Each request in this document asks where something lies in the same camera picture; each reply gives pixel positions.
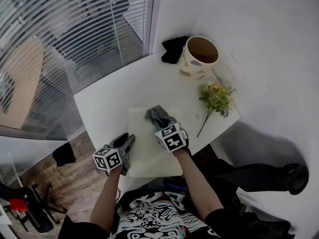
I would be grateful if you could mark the black crumpled fabric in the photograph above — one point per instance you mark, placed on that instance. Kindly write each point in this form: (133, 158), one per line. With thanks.
(173, 50)

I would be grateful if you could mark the artificial yellow flower bouquet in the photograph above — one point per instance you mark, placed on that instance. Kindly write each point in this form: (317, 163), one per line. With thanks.
(216, 97)

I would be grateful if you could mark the black wheeled stand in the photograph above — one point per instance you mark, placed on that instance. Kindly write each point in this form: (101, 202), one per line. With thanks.
(37, 215)

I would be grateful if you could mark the black mesh office chair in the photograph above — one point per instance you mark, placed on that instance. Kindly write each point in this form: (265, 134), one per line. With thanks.
(269, 228)
(261, 178)

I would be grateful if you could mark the white square table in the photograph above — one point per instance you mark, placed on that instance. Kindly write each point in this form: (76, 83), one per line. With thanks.
(107, 103)

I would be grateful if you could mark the person's right forearm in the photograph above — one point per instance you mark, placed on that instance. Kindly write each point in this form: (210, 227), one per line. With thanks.
(197, 183)

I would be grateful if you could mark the person's left forearm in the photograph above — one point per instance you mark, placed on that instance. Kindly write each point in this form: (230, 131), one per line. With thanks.
(104, 200)

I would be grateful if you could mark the cream patterned paper bucket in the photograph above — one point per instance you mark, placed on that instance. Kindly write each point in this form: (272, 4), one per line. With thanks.
(192, 68)

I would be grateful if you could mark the blue waist device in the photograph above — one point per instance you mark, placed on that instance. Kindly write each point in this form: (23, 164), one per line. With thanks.
(175, 185)

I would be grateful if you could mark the black pouch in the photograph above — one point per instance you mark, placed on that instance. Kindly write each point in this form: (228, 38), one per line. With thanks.
(63, 154)

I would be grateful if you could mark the red plastic object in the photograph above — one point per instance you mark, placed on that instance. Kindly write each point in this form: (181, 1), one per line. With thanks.
(18, 204)

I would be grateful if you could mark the grey window blinds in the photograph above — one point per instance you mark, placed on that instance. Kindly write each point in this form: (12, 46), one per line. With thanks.
(49, 21)

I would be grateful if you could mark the grey cloth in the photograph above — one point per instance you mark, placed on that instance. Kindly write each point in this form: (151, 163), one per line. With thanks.
(157, 112)

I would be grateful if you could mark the person's black printed t-shirt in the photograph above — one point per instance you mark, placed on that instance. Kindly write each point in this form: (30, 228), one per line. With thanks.
(154, 215)

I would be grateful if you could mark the pale yellow placemat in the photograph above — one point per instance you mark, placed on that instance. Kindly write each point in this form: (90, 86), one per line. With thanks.
(142, 146)

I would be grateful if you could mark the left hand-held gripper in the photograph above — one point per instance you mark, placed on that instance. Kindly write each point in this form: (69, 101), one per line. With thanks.
(108, 158)

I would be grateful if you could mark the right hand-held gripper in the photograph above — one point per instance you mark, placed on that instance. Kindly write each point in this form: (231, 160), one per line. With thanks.
(172, 138)

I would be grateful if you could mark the tan wooden table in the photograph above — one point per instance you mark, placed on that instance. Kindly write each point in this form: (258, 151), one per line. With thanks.
(22, 83)

